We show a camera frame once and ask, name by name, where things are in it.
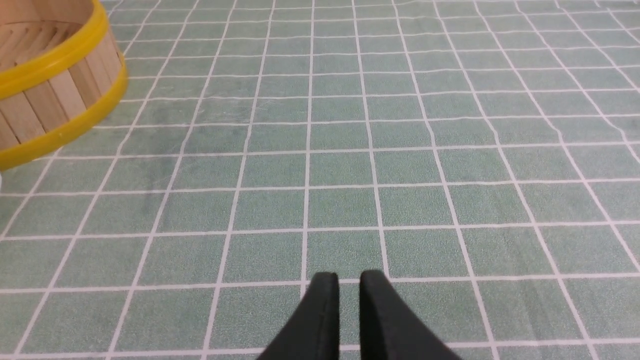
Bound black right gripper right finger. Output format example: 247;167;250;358
359;270;460;360

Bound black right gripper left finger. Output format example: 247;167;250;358
258;272;340;360

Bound yellow bamboo steamer basket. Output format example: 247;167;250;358
0;0;129;171

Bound green checked tablecloth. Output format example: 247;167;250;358
1;0;640;360

